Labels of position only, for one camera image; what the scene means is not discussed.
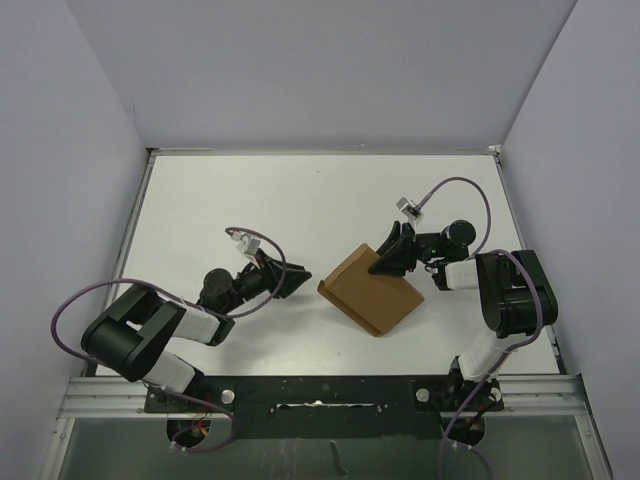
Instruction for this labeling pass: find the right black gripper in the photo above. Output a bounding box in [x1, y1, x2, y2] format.
[366, 222, 449, 276]

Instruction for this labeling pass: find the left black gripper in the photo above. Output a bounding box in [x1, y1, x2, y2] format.
[223, 248, 311, 313]

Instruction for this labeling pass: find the brown cardboard box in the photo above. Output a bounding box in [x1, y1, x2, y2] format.
[317, 244, 424, 337]

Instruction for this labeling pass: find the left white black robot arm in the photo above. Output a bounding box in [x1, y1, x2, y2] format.
[81, 251, 312, 411]

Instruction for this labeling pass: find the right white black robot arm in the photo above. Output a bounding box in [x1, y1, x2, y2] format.
[369, 220, 558, 409]

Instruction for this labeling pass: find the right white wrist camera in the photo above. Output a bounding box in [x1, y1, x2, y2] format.
[396, 197, 423, 226]

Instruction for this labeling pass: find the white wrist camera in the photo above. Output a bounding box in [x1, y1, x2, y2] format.
[396, 197, 423, 226]
[231, 232, 261, 264]

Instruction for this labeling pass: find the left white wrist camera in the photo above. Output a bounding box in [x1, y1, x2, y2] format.
[231, 232, 261, 264]

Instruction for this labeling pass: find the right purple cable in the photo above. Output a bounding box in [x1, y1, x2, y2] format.
[417, 176, 547, 480]

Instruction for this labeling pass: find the purple cable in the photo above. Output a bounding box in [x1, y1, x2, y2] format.
[417, 176, 547, 480]
[51, 227, 289, 454]

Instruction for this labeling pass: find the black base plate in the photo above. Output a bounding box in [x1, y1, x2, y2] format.
[144, 371, 504, 446]

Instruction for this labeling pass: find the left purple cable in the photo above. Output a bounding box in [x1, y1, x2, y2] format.
[51, 227, 289, 454]

